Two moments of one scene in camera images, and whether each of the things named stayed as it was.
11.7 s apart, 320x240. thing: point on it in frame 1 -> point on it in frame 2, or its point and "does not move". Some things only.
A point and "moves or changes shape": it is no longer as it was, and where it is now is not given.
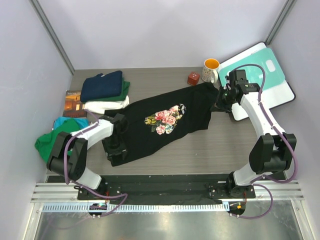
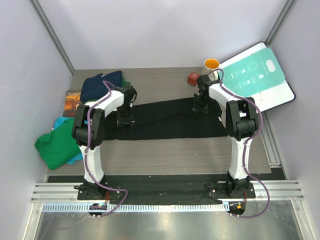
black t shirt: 168,117 moves or changes shape
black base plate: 165,190 does not move
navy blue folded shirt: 99,86 does not move
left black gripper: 121,149 -> 130,120
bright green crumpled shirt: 45,144 does not move
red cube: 193,78 does not move
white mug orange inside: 210,73 does not move
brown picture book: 73,107 does not move
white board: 239,112 moves or changes shape
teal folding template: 266,60 does not move
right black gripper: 219,104 -> 196,107
